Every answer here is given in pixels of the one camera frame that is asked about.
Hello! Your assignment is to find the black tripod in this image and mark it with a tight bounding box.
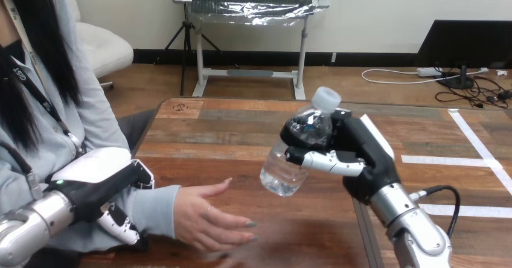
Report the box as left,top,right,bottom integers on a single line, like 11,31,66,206
164,2,239,97

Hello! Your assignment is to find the person's forearm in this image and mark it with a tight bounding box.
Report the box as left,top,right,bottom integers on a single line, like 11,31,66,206
48,177,182,254

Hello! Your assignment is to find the white power strip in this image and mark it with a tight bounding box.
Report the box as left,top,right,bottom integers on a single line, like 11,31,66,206
416,66,443,78

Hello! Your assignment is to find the black cable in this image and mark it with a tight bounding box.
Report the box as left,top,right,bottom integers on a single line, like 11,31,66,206
0,141,45,202
408,185,461,240

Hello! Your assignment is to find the white desk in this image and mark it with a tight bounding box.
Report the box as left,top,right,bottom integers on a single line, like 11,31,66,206
171,0,310,101

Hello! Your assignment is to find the person's body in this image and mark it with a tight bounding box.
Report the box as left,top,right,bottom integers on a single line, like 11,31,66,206
0,0,157,268

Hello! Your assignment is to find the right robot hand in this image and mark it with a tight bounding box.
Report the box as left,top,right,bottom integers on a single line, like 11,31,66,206
280,108,401,205

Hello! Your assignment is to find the clear water bottle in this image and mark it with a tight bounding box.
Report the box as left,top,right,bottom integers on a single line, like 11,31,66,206
259,86,342,197

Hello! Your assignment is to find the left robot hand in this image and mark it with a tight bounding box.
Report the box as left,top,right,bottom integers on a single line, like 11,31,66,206
44,147,155,246

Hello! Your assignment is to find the white cushioned chair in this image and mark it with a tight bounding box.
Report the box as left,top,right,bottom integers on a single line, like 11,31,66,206
60,0,135,89

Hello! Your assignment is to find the dark screen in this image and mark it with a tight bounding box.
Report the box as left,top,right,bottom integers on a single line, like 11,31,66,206
414,19,512,90

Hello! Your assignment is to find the person's hand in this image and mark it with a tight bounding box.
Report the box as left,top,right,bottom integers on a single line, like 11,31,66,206
174,177,260,252

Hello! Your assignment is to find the tangle of cables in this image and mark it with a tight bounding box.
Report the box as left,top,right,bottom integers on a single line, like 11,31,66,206
361,66,512,110

